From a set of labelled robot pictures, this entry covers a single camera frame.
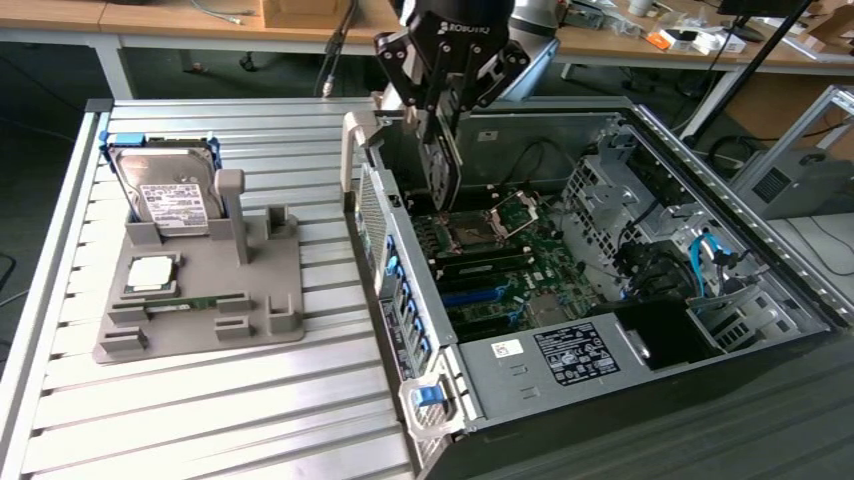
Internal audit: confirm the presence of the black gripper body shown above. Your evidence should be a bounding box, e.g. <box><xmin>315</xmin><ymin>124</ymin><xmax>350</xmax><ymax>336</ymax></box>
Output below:
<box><xmin>402</xmin><ymin>0</ymin><xmax>515</xmax><ymax>77</ymax></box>

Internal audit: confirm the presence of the low-profile graphics card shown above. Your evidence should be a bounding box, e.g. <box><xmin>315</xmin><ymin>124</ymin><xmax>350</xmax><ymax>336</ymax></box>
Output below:
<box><xmin>402</xmin><ymin>74</ymin><xmax>467</xmax><ymax>214</ymax></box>

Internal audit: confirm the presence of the grey metal component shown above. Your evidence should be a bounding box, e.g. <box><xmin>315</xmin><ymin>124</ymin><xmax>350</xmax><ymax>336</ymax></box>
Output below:
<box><xmin>558</xmin><ymin>0</ymin><xmax>606</xmax><ymax>29</ymax></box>

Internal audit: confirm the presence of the closed cardboard box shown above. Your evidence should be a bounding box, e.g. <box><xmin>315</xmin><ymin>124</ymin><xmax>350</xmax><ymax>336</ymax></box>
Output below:
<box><xmin>259</xmin><ymin>0</ymin><xmax>354</xmax><ymax>30</ymax></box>

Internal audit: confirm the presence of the metal socket cover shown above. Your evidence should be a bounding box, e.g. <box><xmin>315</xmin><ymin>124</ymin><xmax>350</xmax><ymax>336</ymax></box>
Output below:
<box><xmin>489</xmin><ymin>191</ymin><xmax>541</xmax><ymax>239</ymax></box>

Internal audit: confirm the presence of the CPU socket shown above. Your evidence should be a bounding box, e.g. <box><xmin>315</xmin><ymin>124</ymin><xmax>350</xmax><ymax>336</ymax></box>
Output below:
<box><xmin>443</xmin><ymin>212</ymin><xmax>513</xmax><ymax>251</ymax></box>

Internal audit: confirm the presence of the silver disk bay cage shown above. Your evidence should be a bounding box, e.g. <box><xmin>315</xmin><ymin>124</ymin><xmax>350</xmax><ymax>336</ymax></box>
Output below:
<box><xmin>559</xmin><ymin>149</ymin><xmax>673</xmax><ymax>274</ymax></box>

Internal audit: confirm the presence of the small white box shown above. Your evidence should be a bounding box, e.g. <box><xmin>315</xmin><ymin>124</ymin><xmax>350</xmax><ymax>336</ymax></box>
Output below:
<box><xmin>690</xmin><ymin>32</ymin><xmax>749</xmax><ymax>55</ymax></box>

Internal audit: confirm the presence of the black tripod pole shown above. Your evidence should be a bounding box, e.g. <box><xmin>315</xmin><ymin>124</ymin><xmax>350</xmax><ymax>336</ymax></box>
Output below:
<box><xmin>679</xmin><ymin>0</ymin><xmax>819</xmax><ymax>149</ymax></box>

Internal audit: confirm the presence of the black monitor with stand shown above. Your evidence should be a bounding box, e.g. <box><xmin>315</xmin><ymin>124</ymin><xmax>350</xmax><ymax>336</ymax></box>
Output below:
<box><xmin>717</xmin><ymin>0</ymin><xmax>813</xmax><ymax>42</ymax></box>

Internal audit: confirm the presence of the black RAM stick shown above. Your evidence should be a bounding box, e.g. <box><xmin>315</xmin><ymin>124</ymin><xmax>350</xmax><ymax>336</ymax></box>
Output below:
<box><xmin>433</xmin><ymin>252</ymin><xmax>535</xmax><ymax>281</ymax></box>

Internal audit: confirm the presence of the green motherboard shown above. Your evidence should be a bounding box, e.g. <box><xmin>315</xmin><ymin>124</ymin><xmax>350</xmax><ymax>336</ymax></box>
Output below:
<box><xmin>406</xmin><ymin>192</ymin><xmax>602</xmax><ymax>341</ymax></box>

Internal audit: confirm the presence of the wooden office desk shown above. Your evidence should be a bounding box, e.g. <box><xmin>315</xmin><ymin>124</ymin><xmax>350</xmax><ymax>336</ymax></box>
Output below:
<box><xmin>0</xmin><ymin>0</ymin><xmax>409</xmax><ymax>100</ymax></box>
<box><xmin>553</xmin><ymin>0</ymin><xmax>854</xmax><ymax>144</ymax></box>

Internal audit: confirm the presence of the silver hard disk drive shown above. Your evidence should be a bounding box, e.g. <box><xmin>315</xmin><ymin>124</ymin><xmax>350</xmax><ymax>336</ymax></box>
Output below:
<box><xmin>108</xmin><ymin>142</ymin><xmax>226</xmax><ymax>237</ymax></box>

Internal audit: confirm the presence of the blue disk caddy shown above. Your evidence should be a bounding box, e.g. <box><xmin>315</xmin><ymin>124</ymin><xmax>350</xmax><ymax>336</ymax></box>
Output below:
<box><xmin>96</xmin><ymin>130</ymin><xmax>223</xmax><ymax>224</ymax></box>

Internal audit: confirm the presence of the grey chipset heatsink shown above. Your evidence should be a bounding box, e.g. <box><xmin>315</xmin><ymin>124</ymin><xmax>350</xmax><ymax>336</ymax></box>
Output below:
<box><xmin>526</xmin><ymin>294</ymin><xmax>569</xmax><ymax>326</ymax></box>

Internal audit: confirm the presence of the grey equipment box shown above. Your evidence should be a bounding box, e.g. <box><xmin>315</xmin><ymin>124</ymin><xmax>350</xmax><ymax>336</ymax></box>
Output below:
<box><xmin>730</xmin><ymin>144</ymin><xmax>854</xmax><ymax>221</ymax></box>

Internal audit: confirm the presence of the open brown carton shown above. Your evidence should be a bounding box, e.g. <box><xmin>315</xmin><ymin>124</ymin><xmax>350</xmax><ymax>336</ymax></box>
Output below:
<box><xmin>803</xmin><ymin>0</ymin><xmax>854</xmax><ymax>56</ymax></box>

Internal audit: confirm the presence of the grey parts rack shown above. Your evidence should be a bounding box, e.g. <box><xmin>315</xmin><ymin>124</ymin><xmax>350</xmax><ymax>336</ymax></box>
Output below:
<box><xmin>91</xmin><ymin>168</ymin><xmax>307</xmax><ymax>365</ymax></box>

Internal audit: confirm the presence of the silver CPU chip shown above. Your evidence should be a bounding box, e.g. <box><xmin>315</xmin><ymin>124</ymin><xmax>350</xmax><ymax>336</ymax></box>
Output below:
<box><xmin>123</xmin><ymin>253</ymin><xmax>180</xmax><ymax>296</ymax></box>

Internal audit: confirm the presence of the green RAM stick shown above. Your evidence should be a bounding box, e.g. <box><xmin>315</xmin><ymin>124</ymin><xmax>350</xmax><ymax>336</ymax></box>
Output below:
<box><xmin>146</xmin><ymin>296</ymin><xmax>220</xmax><ymax>312</ymax></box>

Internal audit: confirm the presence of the grey power supply unit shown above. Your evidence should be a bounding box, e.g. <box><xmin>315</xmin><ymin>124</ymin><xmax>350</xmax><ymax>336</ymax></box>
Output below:
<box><xmin>457</xmin><ymin>312</ymin><xmax>653</xmax><ymax>421</ymax></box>

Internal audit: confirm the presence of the open black PC case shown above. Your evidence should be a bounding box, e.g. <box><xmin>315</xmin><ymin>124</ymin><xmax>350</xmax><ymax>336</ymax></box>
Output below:
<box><xmin>339</xmin><ymin>96</ymin><xmax>854</xmax><ymax>480</ymax></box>

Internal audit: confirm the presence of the black cable with plug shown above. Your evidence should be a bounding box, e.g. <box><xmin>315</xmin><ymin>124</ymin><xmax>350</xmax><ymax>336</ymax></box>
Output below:
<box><xmin>312</xmin><ymin>0</ymin><xmax>366</xmax><ymax>100</ymax></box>

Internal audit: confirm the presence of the thin grey cable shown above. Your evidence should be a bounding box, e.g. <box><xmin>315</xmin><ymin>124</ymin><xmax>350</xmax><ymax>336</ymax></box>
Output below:
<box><xmin>188</xmin><ymin>0</ymin><xmax>259</xmax><ymax>25</ymax></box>

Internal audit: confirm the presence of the black power wire bundle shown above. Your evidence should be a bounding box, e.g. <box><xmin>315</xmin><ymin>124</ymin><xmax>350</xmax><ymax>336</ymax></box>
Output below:
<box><xmin>613</xmin><ymin>239</ymin><xmax>695</xmax><ymax>301</ymax></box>

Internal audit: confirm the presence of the light blue wire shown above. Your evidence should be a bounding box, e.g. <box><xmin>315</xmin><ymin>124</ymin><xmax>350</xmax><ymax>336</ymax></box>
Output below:
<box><xmin>689</xmin><ymin>227</ymin><xmax>730</xmax><ymax>301</ymax></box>

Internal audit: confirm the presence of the silver disk bay bracket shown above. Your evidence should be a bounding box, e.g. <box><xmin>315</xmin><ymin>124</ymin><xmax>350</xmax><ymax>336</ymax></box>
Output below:
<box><xmin>686</xmin><ymin>284</ymin><xmax>802</xmax><ymax>351</ymax></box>

